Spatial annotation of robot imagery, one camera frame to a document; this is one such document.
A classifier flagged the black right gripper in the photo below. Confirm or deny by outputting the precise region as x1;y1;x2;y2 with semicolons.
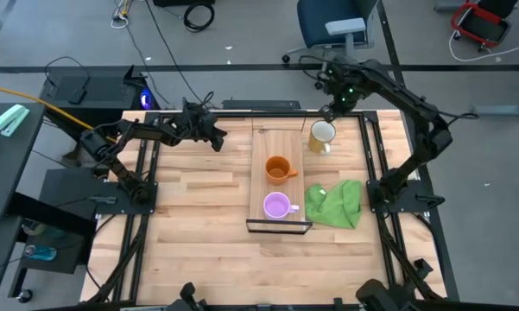
317;55;372;124

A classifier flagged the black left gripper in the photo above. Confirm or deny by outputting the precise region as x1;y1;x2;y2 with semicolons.
168;101;228;153

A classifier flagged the large yellow mug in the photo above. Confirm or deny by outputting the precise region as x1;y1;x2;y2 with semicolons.
307;119;338;156

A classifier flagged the medium orange mug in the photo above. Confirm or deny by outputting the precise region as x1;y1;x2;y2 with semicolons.
264;155;300;187

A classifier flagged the small pink mug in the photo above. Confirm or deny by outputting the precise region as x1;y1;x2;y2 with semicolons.
263;191;301;221

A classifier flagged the black-framed wooden shelf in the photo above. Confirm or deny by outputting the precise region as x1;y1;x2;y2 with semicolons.
245;115;314;236

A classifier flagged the black power strip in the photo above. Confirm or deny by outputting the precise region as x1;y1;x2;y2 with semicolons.
221;99;301;111

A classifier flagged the green microfibre cloth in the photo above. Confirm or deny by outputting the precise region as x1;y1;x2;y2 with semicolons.
304;179;364;231

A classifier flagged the blue office chair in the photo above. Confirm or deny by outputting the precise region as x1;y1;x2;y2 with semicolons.
282;0;377;65

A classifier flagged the black computer tower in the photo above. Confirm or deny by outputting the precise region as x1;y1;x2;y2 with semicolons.
152;0;216;8
39;64;157;131

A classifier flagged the black side table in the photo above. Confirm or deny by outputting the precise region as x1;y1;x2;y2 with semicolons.
7;167;99;300

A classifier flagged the red-framed black cart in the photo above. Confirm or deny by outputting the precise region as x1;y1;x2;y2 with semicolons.
450;0;519;49

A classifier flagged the mint green stapler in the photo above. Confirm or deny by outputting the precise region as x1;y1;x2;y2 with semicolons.
0;103;31;138

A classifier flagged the blue water bottle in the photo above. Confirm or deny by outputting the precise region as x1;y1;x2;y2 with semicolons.
23;244;59;263

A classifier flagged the black desk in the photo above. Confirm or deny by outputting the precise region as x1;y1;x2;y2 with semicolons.
0;101;47;222

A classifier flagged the black aluminium table frame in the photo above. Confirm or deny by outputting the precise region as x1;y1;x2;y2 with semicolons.
85;110;461;311

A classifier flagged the long black floor cable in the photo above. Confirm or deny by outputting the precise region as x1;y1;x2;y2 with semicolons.
143;0;205;105

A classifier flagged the black cable coil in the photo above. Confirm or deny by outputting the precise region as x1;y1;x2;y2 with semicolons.
182;1;216;34

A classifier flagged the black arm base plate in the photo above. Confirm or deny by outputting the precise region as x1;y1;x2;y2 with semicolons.
365;178;446;214
95;181;159;216

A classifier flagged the pale bundled floor cable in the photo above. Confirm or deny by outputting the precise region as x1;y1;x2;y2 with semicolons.
110;0;133;30

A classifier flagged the white floor cable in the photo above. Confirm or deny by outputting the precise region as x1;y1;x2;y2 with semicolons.
447;29;519;63

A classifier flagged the thick yellow cable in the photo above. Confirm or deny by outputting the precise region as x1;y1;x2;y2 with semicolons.
0;82;114;143

